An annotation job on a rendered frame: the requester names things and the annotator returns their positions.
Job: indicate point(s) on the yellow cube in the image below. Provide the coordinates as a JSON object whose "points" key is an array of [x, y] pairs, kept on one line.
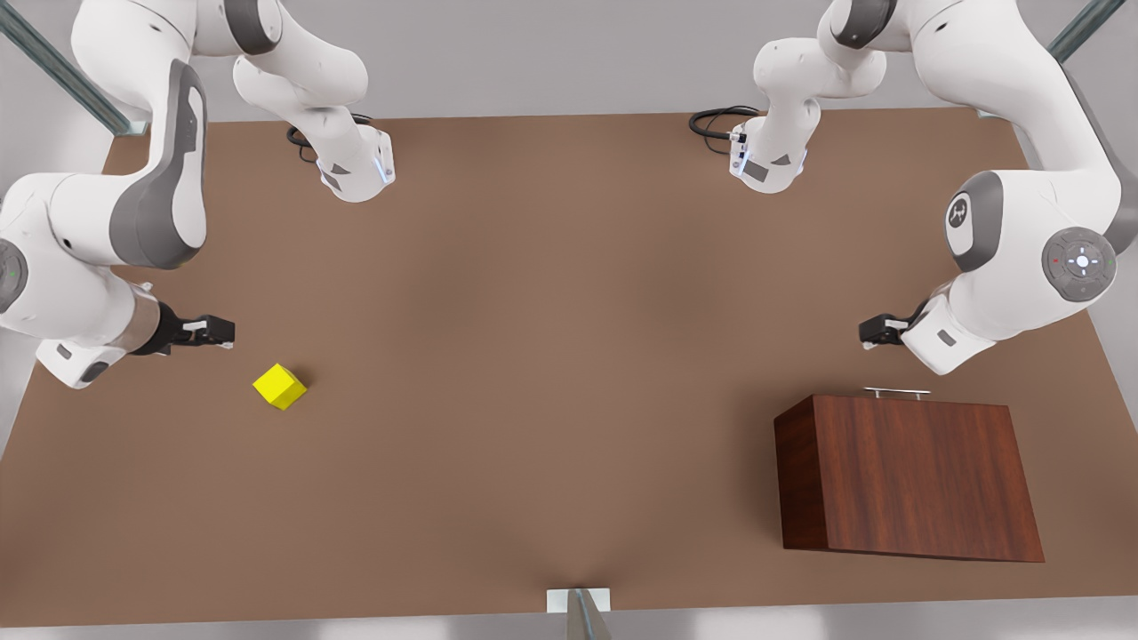
{"points": [[279, 387]]}

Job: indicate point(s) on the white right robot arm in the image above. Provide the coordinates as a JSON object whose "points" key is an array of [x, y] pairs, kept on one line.
{"points": [[80, 213]]}

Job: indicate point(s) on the silver frame post with foot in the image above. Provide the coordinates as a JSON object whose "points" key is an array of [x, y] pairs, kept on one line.
{"points": [[580, 609]]}

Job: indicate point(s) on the dark wooden drawer cabinet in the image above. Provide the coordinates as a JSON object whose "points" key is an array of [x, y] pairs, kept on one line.
{"points": [[916, 480]]}

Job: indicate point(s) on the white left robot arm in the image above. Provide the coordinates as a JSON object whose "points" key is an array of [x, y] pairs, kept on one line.
{"points": [[1005, 293]]}

